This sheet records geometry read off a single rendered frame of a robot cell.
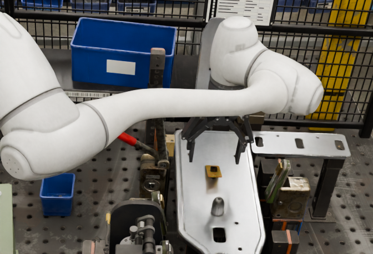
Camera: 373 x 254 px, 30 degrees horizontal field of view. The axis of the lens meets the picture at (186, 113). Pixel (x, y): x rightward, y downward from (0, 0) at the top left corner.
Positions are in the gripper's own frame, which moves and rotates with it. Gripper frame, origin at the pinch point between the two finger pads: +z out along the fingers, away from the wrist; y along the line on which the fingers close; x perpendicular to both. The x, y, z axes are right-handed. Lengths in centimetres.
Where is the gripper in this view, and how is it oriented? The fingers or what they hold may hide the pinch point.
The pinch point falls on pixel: (214, 155)
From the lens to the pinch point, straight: 185.1
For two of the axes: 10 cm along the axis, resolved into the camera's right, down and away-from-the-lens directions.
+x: -0.5, -6.3, 7.8
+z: -1.1, 7.8, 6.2
